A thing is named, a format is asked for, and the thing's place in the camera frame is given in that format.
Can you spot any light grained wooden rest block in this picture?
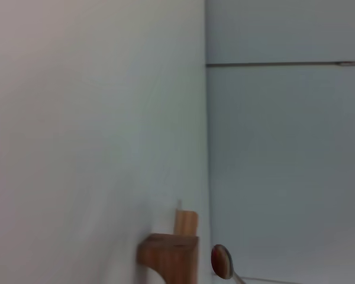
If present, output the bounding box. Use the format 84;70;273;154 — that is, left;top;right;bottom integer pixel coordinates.
173;209;199;236

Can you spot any pink handled metal spoon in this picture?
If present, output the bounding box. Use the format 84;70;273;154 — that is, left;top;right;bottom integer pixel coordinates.
210;244;247;284

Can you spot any dark brown wooden rest block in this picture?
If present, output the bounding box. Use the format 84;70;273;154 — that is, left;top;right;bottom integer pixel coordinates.
137;233;201;284

